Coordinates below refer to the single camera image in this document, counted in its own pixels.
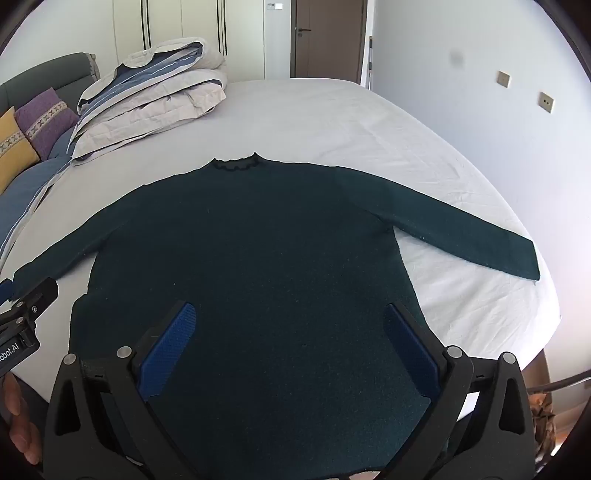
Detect purple patterned pillow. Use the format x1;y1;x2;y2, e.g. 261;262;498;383
14;87;80;160

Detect dark green sweater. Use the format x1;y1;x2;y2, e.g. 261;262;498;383
13;152;541;480

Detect blue striped bed cover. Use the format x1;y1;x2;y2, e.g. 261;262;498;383
0;127;77;264

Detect white wardrobe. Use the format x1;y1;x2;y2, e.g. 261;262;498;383
88;0;266;81

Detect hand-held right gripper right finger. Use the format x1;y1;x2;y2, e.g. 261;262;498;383
383;302;539;480

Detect grey floor cable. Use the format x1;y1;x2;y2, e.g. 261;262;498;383
526;371;591;394

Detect grey upholstered headboard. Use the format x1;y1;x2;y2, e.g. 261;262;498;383
0;52;101;121

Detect brown wooden door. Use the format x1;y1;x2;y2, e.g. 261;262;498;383
290;0;368;86

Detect bed with white sheet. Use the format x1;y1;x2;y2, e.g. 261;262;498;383
0;78;561;416

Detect person's left hand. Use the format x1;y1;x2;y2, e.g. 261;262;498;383
0;371;44;464

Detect white pillows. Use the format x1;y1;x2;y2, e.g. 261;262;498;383
69;37;229;164

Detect yellow patterned pillow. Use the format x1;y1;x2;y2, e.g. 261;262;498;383
0;106;41;195

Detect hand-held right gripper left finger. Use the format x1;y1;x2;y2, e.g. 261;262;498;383
41;300;204;480

